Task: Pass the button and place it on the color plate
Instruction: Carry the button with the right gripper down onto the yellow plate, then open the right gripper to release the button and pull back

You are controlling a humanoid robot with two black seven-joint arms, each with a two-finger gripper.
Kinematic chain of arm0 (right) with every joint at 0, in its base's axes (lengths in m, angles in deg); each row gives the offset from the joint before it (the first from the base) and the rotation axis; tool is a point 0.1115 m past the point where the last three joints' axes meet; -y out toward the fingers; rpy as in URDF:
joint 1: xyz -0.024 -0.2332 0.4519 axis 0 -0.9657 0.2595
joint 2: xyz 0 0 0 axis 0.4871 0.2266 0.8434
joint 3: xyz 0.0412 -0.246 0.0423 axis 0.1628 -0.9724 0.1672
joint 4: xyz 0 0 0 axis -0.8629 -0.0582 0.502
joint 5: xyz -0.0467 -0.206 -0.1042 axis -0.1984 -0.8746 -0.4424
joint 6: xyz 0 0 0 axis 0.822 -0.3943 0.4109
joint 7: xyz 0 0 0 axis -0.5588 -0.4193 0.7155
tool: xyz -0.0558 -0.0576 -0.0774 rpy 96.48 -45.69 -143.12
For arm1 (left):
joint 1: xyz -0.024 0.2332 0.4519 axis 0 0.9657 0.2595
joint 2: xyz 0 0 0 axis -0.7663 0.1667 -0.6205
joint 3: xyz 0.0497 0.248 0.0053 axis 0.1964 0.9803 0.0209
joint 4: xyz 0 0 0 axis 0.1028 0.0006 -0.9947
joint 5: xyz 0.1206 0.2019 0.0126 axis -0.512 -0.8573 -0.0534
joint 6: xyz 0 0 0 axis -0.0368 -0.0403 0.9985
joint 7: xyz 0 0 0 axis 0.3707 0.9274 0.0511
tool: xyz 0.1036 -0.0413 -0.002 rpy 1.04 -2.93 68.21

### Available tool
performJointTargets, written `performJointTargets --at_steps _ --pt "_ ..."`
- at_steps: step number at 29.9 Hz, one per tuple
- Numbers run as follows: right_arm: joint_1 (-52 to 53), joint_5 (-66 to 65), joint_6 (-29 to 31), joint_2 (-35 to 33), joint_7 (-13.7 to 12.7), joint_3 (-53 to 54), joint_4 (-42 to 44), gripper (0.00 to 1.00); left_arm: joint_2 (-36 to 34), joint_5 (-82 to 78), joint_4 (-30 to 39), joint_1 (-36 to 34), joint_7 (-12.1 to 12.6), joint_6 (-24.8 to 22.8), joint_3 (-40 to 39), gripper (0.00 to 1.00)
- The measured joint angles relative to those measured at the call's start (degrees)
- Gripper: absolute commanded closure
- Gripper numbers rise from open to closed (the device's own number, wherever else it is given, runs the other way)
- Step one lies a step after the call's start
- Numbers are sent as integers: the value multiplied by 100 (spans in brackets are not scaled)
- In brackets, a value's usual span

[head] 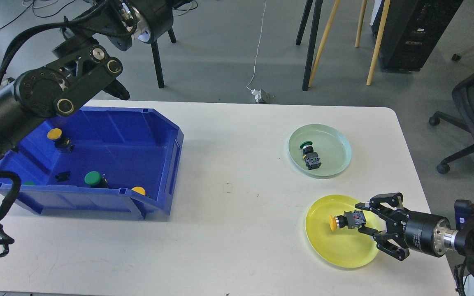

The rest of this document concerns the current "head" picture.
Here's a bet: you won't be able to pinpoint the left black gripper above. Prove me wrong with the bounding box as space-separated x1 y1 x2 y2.
132 0 192 44

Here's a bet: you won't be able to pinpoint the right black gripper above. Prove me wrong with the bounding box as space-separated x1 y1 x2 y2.
354 193 458 261

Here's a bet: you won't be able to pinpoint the yellow push button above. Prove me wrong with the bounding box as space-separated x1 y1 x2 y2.
329 210 367 231
47 128 74 153

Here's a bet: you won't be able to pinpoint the green push button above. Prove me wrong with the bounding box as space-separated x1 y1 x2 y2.
300 141 322 170
84 171 109 188

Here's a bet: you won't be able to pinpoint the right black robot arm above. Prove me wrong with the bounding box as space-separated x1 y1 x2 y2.
354 193 474 277

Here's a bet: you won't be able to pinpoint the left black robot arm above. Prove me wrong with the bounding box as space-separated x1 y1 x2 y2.
0 0 188 257

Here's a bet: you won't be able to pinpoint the yellow plate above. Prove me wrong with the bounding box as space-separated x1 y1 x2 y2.
304 194 379 268

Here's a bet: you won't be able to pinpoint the light green plate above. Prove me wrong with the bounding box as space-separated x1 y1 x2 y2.
288 124 352 178

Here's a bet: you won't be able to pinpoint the green push button front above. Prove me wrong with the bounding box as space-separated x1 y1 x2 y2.
84 171 109 188

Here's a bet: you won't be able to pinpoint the yellow push button front edge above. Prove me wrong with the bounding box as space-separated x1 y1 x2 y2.
131 187 150 197

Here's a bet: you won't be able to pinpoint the small black button part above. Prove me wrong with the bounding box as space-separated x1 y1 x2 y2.
55 171 71 182

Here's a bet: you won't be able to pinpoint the black tripod left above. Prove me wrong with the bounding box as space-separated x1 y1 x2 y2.
151 27 177 88

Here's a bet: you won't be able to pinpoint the blue plastic storage bin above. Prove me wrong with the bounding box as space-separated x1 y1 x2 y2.
0 107 183 219

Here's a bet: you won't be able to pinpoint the black tripod leg centre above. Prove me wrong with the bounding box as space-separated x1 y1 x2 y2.
295 0 323 91

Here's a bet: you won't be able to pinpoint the black computer tower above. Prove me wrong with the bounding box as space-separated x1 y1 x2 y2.
379 0 462 72

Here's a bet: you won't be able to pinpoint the wooden easel legs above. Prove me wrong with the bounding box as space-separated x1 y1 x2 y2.
302 0 384 90

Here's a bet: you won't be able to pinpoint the black floor cables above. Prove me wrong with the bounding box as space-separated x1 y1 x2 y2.
22 0 199 17

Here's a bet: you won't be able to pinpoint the white cable with plug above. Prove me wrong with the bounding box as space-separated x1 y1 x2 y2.
246 0 272 104

